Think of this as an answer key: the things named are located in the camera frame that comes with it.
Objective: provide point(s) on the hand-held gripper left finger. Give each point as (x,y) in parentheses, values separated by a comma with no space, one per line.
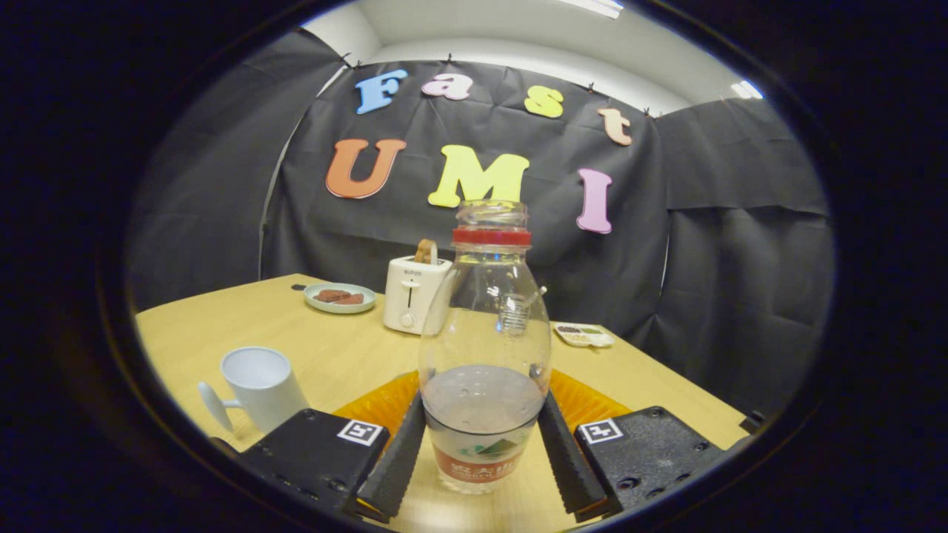
(396,466)

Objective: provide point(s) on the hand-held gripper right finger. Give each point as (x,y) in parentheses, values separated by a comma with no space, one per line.
(570,466)

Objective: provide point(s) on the clear plastic juice bottle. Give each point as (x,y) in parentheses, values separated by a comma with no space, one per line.
(485,414)

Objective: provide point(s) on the white cup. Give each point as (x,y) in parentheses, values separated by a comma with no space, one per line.
(263,389)

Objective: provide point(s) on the wooden table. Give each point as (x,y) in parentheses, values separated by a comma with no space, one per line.
(341,359)

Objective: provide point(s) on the white divided spice dish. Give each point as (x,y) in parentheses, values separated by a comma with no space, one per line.
(585,335)

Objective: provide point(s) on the white toaster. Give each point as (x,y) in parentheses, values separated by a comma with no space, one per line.
(411,296)

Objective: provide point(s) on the pale green plate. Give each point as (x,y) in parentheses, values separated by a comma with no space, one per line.
(333,306)

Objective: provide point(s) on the brown sausage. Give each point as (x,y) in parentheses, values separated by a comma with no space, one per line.
(332,295)
(352,299)

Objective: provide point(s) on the brown bread slice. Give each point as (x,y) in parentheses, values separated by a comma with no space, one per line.
(425,252)

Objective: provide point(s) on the small ceiling light panel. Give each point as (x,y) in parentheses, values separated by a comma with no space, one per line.
(746,89)

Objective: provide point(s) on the large ceiling light panel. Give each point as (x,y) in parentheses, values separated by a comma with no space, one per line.
(592,6)

